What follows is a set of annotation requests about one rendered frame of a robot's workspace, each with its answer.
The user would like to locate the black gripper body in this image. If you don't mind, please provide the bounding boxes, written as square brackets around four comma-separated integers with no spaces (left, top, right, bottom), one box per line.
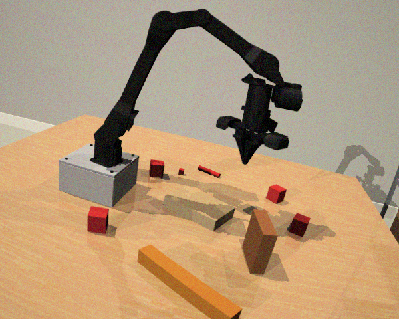
[216,102,289,150]

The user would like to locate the brown square block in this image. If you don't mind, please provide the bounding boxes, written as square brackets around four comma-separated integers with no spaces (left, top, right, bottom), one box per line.
[242,209,278,275]

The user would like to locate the tan board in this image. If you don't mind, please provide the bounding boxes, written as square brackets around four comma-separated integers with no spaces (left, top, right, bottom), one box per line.
[164,186,235,231]

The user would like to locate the red cylinder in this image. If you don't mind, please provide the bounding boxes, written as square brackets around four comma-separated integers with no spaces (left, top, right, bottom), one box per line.
[198,166,221,178]

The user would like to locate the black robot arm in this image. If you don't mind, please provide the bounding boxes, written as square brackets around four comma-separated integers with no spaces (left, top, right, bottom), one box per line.
[90,9,303,168]

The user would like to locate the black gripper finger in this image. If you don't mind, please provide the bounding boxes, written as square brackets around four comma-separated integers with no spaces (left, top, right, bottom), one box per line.
[243,139,264,165]
[233,134,252,162]

